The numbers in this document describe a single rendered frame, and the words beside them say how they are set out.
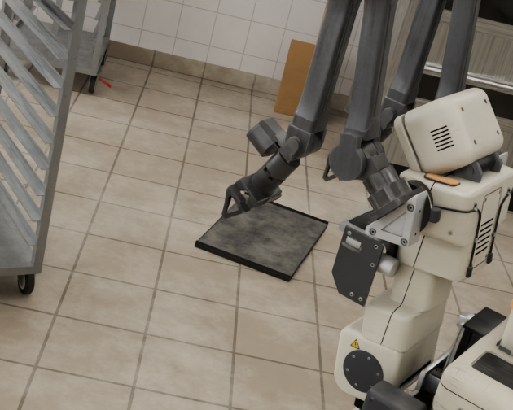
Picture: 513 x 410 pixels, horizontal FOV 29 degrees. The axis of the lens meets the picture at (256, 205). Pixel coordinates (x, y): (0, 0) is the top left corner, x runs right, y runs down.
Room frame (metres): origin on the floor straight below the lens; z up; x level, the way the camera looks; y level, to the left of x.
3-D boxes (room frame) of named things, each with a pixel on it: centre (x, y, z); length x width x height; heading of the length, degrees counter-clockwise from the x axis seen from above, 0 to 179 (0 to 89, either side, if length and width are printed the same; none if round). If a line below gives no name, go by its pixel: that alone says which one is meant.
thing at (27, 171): (3.02, 0.84, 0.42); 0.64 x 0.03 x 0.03; 36
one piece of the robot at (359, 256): (2.09, -0.32, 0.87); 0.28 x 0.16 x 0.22; 151
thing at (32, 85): (3.02, 0.84, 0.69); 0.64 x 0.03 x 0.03; 36
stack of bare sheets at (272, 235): (3.73, -0.07, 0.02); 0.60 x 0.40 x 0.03; 168
